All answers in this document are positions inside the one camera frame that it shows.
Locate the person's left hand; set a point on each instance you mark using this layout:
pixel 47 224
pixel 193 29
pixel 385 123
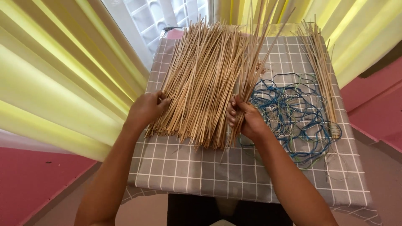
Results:
pixel 146 108

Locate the person's right hand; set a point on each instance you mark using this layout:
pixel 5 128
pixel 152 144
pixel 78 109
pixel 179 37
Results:
pixel 251 121

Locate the person's left fingers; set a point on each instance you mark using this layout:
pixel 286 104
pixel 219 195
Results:
pixel 162 99

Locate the bunch of thin sticks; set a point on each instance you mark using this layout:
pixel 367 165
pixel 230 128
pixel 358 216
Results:
pixel 251 72

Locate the pile of loose broom sticks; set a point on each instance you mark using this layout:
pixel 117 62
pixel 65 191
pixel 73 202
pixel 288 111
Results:
pixel 201 84

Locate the white sheer curtain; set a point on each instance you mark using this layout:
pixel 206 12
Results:
pixel 125 28

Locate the white window grille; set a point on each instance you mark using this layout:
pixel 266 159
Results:
pixel 163 17

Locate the yellow curtain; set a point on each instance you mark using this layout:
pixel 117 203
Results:
pixel 62 72

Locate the grey checked tablecloth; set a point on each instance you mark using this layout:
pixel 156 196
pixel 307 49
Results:
pixel 245 169

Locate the tied stick bundle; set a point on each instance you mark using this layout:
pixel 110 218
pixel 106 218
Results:
pixel 320 75

